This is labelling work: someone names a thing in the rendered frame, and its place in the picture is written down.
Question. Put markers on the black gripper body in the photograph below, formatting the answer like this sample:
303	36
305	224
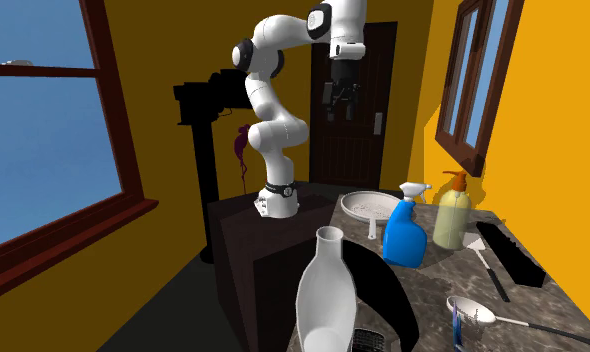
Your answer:
344	73

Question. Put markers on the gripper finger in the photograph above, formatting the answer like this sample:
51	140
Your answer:
328	97
349	111

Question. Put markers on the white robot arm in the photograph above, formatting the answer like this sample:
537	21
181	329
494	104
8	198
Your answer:
270	112

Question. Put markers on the dark brown door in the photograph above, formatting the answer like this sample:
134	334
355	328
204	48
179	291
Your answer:
348	151

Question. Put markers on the purple plant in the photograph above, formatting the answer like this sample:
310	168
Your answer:
239	144

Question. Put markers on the small brown framed window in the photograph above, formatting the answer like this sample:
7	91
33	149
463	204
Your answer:
463	122

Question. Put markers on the blue spray bottle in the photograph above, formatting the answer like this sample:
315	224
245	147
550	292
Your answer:
404	239

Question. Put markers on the yellow soap dispenser orange pump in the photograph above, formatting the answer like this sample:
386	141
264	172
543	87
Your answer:
452	219

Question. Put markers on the dark robot stand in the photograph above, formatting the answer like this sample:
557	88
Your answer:
256	253

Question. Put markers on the white vase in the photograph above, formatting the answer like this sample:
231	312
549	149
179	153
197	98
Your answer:
324	297

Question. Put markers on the black grid object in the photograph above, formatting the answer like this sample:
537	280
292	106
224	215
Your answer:
369	341

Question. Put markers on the small blue object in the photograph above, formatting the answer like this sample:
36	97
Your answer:
457	331

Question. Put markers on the large red-brown framed window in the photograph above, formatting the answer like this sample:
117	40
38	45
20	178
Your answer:
46	146

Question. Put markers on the black camera on post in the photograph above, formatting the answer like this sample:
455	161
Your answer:
205	146

